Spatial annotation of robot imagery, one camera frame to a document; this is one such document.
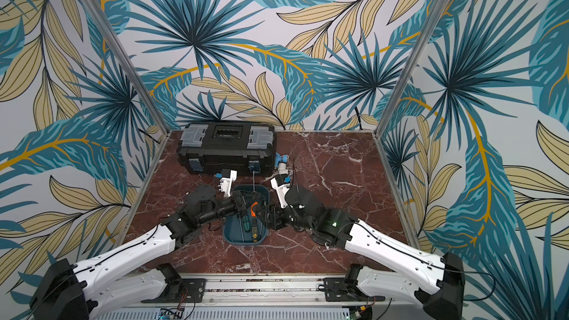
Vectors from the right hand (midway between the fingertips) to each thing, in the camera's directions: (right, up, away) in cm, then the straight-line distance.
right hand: (261, 211), depth 67 cm
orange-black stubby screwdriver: (-3, +1, +3) cm, 4 cm away
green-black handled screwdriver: (-8, -10, +18) cm, 22 cm away
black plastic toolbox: (-24, +20, +22) cm, 38 cm away
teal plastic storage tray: (-14, -13, +18) cm, 26 cm away
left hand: (-1, +2, +5) cm, 6 cm away
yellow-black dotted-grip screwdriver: (-4, -13, +16) cm, 21 cm away
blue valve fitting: (+5, +14, +39) cm, 41 cm away
